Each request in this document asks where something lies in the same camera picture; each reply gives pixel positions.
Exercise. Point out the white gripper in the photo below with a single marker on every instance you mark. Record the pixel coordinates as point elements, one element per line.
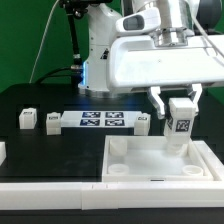
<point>135,62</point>

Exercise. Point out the white square tabletop tray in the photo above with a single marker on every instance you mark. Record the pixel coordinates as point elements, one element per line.
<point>145,158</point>

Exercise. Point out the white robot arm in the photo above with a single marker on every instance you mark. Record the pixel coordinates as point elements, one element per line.
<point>167,22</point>

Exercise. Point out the white obstacle fence right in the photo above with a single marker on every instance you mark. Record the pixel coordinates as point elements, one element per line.
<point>214,165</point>

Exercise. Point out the white obstacle fence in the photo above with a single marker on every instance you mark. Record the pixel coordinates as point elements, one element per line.
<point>2,152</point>
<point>88,196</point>
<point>214,165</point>

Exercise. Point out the white obstacle fence front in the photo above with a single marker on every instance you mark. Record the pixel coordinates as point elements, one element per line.
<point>88,196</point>

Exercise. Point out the white fiducial marker plate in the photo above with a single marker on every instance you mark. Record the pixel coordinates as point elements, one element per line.
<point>99,119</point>

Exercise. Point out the white obstacle fence left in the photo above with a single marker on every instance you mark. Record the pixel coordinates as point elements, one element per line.
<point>2,152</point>

